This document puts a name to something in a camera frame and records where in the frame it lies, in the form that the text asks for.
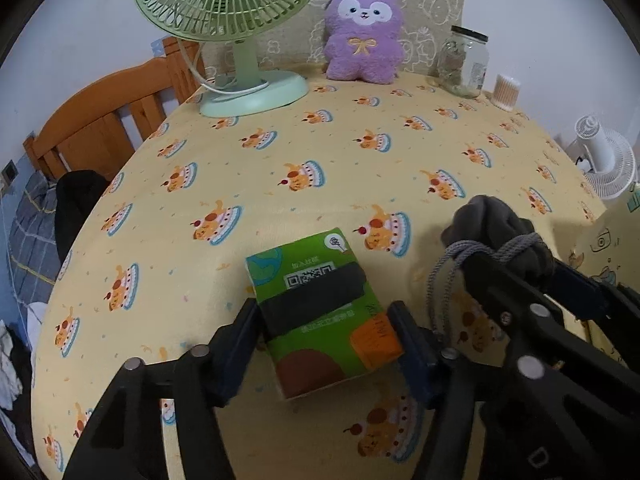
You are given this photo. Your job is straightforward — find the blue plaid bedding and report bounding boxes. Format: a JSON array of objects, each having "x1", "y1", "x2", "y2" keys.
[{"x1": 7, "y1": 170, "x2": 68, "y2": 306}]

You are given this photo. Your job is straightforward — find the dark grey drawstring pouch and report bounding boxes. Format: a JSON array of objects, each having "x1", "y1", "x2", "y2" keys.
[{"x1": 425, "y1": 194, "x2": 556, "y2": 341}]

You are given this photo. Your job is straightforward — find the wooden headboard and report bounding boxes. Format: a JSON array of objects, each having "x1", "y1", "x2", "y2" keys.
[{"x1": 22, "y1": 36, "x2": 207, "y2": 183}]

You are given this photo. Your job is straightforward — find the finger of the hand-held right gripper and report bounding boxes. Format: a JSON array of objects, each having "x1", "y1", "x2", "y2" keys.
[
  {"x1": 462, "y1": 250, "x2": 568, "y2": 331},
  {"x1": 552, "y1": 259, "x2": 640, "y2": 331}
]

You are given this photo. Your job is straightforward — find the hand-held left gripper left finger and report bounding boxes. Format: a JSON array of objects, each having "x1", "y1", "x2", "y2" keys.
[{"x1": 62, "y1": 299, "x2": 263, "y2": 480}]

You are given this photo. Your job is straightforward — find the purple plush toy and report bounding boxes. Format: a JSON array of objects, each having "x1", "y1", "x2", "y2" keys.
[{"x1": 322, "y1": 0, "x2": 405, "y2": 83}]

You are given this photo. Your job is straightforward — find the pile of white clothes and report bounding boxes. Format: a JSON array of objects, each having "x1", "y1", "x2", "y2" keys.
[{"x1": 0, "y1": 300, "x2": 36, "y2": 411}]

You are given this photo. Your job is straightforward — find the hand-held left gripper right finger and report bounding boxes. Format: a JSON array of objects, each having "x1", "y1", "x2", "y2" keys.
[{"x1": 387, "y1": 301, "x2": 496, "y2": 480}]

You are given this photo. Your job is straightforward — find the white fan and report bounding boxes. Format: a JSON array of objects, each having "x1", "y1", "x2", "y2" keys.
[{"x1": 565, "y1": 114, "x2": 640, "y2": 202}]

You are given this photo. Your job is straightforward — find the glass jar with black lid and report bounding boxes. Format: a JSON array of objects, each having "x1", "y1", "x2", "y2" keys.
[{"x1": 437, "y1": 25, "x2": 489, "y2": 99}]

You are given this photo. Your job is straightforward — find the patterned grey-green board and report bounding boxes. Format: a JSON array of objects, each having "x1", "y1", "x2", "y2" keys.
[{"x1": 200, "y1": 0, "x2": 468, "y2": 78}]

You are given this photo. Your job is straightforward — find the black cloth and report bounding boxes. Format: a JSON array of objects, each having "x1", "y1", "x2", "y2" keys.
[{"x1": 54, "y1": 170, "x2": 118, "y2": 266}]

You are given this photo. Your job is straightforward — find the green desk fan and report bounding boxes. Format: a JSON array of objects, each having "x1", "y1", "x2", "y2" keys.
[{"x1": 131, "y1": 0, "x2": 328, "y2": 118}]

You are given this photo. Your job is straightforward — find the green tissue pack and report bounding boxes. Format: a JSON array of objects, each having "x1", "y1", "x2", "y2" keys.
[{"x1": 245, "y1": 227, "x2": 405, "y2": 401}]

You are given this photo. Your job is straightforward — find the cotton swab container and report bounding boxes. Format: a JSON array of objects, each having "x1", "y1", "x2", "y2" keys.
[{"x1": 492, "y1": 73, "x2": 522, "y2": 112}]

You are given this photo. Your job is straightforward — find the yellow printed tablecloth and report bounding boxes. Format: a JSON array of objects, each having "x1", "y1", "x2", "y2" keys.
[{"x1": 30, "y1": 62, "x2": 616, "y2": 480}]

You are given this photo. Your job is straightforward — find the white fan cable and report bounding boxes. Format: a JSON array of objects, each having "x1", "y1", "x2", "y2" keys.
[{"x1": 177, "y1": 37, "x2": 271, "y2": 96}]

